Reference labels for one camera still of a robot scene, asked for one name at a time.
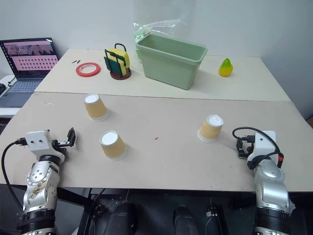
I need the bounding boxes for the grey open laptop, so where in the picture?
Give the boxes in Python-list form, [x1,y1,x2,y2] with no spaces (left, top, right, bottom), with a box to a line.
[0,37,60,108]

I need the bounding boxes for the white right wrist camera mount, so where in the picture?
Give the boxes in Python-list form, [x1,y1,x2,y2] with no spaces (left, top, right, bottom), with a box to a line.
[246,130,279,164]

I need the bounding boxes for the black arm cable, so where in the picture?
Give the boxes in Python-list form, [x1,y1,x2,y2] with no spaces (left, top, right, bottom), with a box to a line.
[1,138,28,214]
[232,126,286,169]

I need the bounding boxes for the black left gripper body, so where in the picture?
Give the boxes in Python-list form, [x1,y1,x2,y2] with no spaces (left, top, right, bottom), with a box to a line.
[50,138,71,156]

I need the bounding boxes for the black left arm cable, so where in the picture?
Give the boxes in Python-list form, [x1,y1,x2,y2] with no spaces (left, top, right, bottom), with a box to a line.
[1,138,28,214]

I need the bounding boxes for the yellow green toy pear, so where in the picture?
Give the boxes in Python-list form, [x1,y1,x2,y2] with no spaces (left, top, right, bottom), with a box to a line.
[218,57,234,77]

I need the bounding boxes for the green plastic bin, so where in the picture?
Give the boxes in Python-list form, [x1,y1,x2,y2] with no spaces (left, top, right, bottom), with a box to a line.
[135,33,208,91]

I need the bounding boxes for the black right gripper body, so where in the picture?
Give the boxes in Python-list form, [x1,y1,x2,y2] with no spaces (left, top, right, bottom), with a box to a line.
[240,134,256,155]

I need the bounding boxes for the black wire sponge holder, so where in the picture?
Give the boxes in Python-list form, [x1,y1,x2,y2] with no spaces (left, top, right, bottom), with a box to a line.
[103,43,132,81]

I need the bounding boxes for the brown ribbed paper cup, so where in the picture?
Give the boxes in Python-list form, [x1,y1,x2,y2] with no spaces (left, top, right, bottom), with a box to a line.
[98,130,128,162]
[82,93,110,122]
[197,114,224,144]

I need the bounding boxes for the clear plastic bag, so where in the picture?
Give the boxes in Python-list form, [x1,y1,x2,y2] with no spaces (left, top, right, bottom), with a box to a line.
[133,19,189,62]

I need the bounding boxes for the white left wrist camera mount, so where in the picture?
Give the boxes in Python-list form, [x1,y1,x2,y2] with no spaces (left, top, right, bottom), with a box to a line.
[24,130,62,158]

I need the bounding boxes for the red tape roll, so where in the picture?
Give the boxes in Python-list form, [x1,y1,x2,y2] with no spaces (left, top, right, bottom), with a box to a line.
[75,62,101,77]

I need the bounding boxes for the dark rounded shape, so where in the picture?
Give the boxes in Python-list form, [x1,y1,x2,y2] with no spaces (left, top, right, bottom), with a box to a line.
[107,202,139,235]
[172,205,196,235]

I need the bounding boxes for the yellow sponge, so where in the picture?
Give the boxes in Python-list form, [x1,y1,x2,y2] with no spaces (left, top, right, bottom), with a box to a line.
[108,47,131,77]

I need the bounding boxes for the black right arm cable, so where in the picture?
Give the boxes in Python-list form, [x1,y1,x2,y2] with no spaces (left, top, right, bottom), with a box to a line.
[232,126,286,169]

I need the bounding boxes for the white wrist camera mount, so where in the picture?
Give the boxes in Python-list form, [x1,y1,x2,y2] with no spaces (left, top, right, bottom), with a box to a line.
[246,130,279,164]
[24,130,62,158]

